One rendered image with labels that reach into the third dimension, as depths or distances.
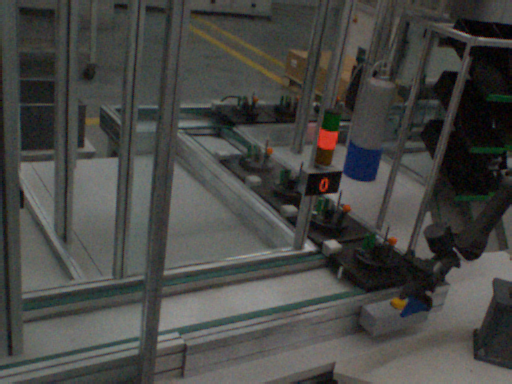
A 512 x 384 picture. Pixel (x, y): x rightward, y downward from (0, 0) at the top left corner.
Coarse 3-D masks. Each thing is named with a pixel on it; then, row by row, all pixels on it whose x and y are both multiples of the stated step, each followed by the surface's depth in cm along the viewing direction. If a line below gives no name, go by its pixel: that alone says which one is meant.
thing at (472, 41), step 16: (432, 32) 197; (464, 64) 187; (416, 80) 204; (464, 80) 190; (416, 96) 206; (448, 112) 195; (448, 128) 196; (400, 144) 213; (400, 160) 217; (432, 176) 204; (432, 192) 207; (384, 208) 224; (416, 224) 213; (416, 240) 215
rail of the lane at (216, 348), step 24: (288, 312) 171; (312, 312) 173; (336, 312) 175; (360, 312) 182; (432, 312) 203; (192, 336) 154; (216, 336) 156; (240, 336) 159; (264, 336) 164; (288, 336) 169; (312, 336) 175; (336, 336) 181; (192, 360) 154; (216, 360) 158; (240, 360) 163
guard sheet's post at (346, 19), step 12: (348, 0) 166; (348, 12) 168; (348, 24) 170; (348, 36) 172; (336, 48) 172; (336, 60) 173; (336, 72) 176; (336, 84) 178; (324, 108) 180; (312, 204) 195; (300, 228) 198; (300, 240) 200
